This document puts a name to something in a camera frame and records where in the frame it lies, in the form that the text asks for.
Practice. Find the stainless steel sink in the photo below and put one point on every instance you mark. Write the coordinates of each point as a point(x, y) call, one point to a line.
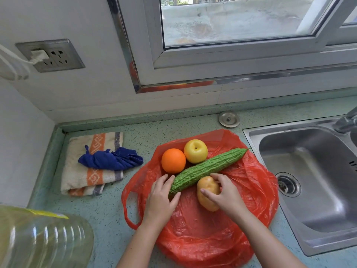
point(320, 170)

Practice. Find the white framed window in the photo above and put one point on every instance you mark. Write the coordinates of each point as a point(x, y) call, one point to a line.
point(237, 58)

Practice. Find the person's right hand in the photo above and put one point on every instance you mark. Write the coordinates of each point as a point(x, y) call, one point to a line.
point(230, 200)

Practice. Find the green bitter gourd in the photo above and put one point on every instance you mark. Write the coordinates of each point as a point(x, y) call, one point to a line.
point(206, 167)

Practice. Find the clear cooking oil bottle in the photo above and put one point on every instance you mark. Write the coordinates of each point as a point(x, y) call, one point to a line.
point(41, 240)

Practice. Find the orange striped beige towel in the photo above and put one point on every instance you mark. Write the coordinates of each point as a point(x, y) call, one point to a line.
point(75, 175)

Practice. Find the dark blue cloth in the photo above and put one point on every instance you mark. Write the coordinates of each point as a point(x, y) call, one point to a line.
point(111, 160)

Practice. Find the yellow apple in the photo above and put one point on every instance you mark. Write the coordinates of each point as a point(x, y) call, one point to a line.
point(195, 151)

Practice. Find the grey wall socket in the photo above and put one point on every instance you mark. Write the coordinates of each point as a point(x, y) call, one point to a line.
point(61, 55)

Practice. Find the orange fruit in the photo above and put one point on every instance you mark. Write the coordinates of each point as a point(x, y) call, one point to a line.
point(173, 161)

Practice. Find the round metal sink cap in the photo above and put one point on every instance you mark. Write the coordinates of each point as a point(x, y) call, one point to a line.
point(229, 119)

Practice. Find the potato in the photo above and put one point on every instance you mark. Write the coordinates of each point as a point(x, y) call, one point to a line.
point(207, 187)

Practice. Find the metal sink drain strainer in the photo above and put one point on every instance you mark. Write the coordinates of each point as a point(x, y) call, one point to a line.
point(288, 185)

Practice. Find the red plastic bag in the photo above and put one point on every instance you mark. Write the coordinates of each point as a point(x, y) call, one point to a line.
point(200, 237)

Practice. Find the tall gooseneck metal faucet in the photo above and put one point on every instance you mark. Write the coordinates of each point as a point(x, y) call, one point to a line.
point(345, 122)

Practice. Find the person's right forearm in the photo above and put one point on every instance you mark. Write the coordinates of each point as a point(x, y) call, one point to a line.
point(267, 245)

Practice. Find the person's left hand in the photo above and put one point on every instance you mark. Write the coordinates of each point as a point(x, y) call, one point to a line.
point(159, 206)

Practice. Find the white power plug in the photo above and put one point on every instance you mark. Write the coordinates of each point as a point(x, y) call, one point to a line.
point(39, 55)

